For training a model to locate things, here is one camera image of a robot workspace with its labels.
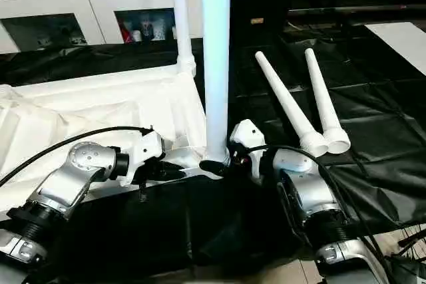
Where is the white plastic table top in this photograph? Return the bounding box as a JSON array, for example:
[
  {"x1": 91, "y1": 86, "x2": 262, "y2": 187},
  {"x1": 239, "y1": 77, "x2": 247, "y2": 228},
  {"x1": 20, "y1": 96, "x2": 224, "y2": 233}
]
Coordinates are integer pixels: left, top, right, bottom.
[{"x1": 0, "y1": 58, "x2": 232, "y2": 215}]

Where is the white plastic table leg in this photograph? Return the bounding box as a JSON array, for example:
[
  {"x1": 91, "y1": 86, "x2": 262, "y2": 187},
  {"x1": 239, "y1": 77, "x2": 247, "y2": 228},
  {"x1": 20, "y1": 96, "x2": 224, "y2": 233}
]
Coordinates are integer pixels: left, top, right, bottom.
[
  {"x1": 199, "y1": 0, "x2": 232, "y2": 169},
  {"x1": 304, "y1": 47, "x2": 351, "y2": 155},
  {"x1": 254, "y1": 51, "x2": 329, "y2": 159},
  {"x1": 169, "y1": 0, "x2": 198, "y2": 78}
]

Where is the black plastic mat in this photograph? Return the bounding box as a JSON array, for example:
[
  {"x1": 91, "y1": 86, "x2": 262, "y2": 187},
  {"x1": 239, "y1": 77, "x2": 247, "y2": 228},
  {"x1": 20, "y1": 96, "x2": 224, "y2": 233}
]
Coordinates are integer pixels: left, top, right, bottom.
[{"x1": 0, "y1": 21, "x2": 426, "y2": 278}]

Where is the black stand base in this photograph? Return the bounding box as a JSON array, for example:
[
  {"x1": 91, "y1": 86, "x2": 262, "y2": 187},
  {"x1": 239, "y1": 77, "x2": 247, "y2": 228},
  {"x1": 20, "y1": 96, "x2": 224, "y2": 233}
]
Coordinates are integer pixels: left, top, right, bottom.
[{"x1": 389, "y1": 224, "x2": 426, "y2": 284}]

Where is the white board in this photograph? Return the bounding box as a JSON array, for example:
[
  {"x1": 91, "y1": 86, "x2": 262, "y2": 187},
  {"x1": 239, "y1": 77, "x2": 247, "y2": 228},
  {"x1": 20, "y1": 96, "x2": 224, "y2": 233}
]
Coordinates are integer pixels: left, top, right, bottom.
[{"x1": 364, "y1": 21, "x2": 426, "y2": 76}]

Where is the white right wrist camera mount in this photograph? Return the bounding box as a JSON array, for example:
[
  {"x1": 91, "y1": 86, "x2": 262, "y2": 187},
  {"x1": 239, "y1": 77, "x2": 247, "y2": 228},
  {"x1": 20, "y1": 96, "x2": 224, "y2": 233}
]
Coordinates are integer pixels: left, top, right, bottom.
[{"x1": 228, "y1": 118, "x2": 268, "y2": 180}]

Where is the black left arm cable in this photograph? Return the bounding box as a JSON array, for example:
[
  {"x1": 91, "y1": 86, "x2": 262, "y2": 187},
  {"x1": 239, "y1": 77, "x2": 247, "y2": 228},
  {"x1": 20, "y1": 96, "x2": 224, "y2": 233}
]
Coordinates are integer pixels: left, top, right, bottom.
[{"x1": 0, "y1": 126, "x2": 155, "y2": 189}]

